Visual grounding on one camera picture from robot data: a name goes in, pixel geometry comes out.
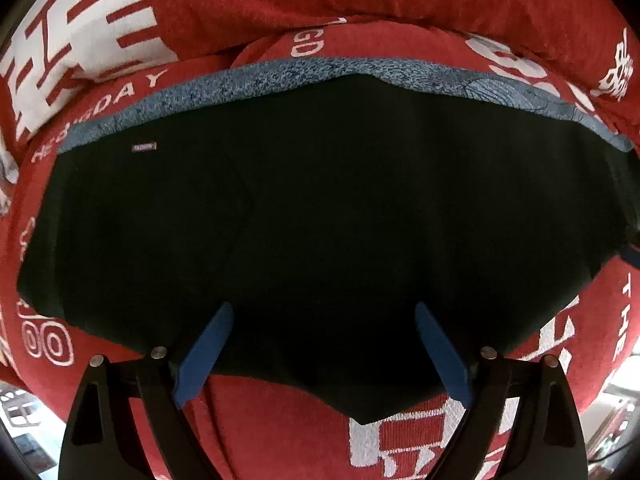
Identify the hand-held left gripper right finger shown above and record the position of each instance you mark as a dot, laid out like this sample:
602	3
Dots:
442	355

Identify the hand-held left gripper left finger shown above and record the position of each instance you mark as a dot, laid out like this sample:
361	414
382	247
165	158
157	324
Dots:
207	350

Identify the blue patterned cloth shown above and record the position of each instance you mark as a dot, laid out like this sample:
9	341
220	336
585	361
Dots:
310	67

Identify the red printed blanket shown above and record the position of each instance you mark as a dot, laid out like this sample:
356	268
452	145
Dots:
280	440

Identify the black pants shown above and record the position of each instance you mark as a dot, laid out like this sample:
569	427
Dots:
320	210

